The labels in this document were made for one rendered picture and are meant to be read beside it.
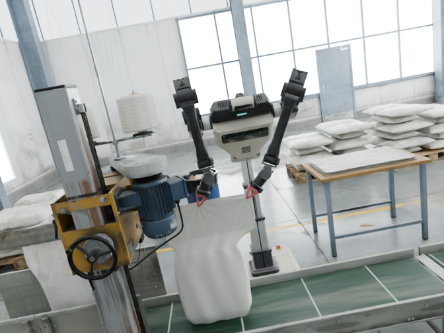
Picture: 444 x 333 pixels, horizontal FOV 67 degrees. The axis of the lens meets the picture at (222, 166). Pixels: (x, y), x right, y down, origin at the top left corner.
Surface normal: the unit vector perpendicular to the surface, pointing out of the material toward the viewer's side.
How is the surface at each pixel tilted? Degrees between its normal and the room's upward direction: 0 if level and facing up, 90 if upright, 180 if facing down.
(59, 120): 90
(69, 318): 90
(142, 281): 90
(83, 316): 90
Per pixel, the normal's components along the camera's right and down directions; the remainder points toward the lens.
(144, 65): 0.06, 0.23
